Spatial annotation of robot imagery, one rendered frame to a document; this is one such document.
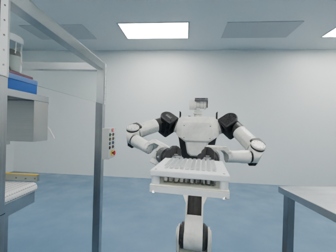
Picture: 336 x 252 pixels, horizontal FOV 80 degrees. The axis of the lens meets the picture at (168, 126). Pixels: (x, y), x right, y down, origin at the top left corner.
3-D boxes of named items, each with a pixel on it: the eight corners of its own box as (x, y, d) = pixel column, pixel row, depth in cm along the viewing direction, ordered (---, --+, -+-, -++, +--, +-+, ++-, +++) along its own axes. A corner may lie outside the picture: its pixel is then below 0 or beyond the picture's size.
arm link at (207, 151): (219, 147, 85) (221, 145, 97) (197, 146, 88) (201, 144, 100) (219, 177, 85) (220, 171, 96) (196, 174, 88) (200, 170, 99)
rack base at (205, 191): (229, 199, 59) (229, 191, 59) (149, 191, 63) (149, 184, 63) (222, 177, 83) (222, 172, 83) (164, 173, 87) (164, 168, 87)
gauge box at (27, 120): (47, 140, 106) (48, 102, 106) (33, 141, 95) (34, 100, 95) (8, 138, 107) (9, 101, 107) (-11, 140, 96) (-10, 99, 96)
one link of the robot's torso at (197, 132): (175, 156, 158) (177, 111, 158) (219, 159, 152) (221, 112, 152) (169, 163, 129) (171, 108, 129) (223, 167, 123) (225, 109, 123)
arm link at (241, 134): (265, 163, 115) (241, 138, 132) (274, 146, 107) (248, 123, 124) (249, 167, 111) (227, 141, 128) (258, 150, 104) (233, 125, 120)
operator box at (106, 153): (115, 156, 181) (115, 127, 181) (108, 159, 164) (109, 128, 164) (108, 156, 182) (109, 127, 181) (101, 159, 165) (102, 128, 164)
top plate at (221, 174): (230, 182, 59) (230, 175, 59) (149, 176, 63) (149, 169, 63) (222, 165, 83) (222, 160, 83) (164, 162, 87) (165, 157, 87)
